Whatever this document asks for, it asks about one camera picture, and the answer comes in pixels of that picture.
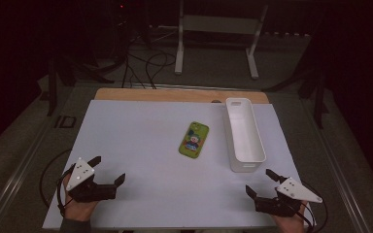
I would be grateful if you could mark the white table sheet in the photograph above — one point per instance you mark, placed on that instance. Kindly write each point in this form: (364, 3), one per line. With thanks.
(142, 161)

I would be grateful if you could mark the white plastic bin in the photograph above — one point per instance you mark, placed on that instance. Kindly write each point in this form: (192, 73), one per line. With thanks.
(244, 139)

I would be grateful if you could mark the metal frame rail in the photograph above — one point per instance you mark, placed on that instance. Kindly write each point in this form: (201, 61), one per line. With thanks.
(16, 181)
(340, 181)

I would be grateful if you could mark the person's right hand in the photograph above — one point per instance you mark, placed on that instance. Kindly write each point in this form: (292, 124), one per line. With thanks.
(291, 224)

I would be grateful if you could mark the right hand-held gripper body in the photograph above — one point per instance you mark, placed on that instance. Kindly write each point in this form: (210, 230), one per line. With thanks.
(296, 191)

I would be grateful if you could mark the green cartoon phone case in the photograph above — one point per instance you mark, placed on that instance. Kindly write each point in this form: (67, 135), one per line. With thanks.
(193, 139)

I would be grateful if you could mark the white metal stand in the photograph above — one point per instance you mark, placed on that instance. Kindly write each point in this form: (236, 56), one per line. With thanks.
(220, 24)

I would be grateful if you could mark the black tripod stand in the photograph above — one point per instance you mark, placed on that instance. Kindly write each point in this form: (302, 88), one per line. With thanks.
(319, 103)

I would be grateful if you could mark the person's left hand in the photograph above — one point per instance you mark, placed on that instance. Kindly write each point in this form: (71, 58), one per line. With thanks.
(77, 211)

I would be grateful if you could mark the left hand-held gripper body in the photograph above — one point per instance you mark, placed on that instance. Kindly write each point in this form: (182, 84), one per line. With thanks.
(81, 173)

